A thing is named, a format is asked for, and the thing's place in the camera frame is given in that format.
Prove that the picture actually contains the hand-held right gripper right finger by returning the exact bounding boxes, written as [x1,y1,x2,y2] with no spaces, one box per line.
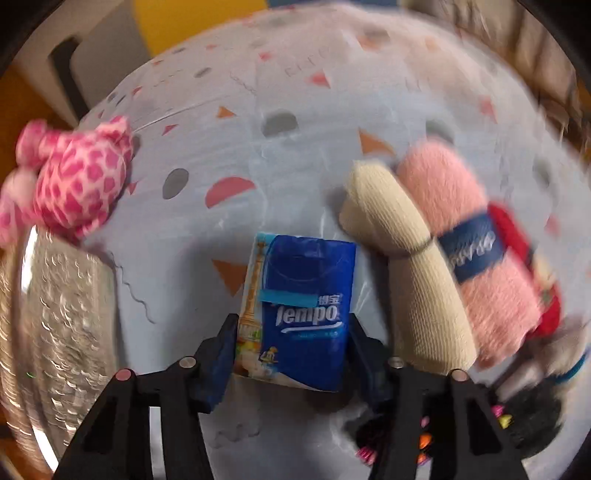
[346,313,529,480]

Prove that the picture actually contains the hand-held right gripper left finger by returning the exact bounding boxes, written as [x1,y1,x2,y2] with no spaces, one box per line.
[53,314,240,480]

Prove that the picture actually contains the blue tissue packet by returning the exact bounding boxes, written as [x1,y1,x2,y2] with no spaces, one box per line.
[232,232,358,394]

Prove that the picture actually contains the pink fuzzy plush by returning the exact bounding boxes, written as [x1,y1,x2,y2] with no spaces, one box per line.
[397,141,541,370]

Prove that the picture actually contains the red soft toy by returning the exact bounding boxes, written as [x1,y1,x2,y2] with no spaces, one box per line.
[487,203,564,340]

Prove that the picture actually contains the silver embossed tissue box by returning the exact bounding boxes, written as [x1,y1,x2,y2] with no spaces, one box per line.
[0,226,127,476]

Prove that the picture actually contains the black-haired beaded doll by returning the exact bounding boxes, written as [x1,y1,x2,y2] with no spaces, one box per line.
[353,318,578,467]

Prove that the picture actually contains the patterned white tablecloth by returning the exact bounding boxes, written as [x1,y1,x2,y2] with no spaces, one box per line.
[69,4,591,480]

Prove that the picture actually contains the pink spotted plush toy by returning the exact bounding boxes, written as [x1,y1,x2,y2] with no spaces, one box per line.
[0,115,137,247]

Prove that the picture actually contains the patterned beige curtain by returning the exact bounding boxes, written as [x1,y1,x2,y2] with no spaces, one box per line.
[406,0,583,153]

